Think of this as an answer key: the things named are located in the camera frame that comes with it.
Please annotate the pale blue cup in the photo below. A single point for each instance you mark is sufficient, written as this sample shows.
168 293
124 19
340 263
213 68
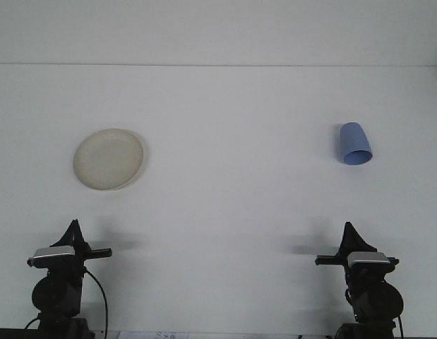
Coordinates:
354 143

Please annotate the pale round plate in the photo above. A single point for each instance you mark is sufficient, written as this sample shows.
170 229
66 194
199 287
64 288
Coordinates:
108 159

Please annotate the white printed paper sheet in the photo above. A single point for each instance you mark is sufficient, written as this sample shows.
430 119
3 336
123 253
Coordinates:
221 335

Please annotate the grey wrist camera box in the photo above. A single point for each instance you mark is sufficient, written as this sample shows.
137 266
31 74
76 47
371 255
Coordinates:
50 255
367 258

